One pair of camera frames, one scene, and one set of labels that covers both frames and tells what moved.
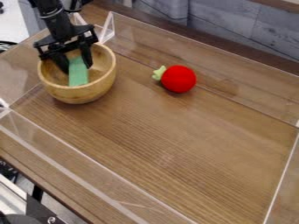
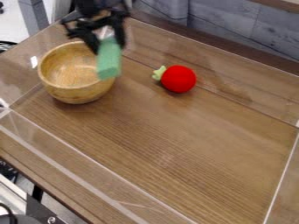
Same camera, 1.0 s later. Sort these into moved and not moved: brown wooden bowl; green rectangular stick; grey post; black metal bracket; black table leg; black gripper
Moved: green rectangular stick; black gripper
Not moved: black metal bracket; brown wooden bowl; black table leg; grey post
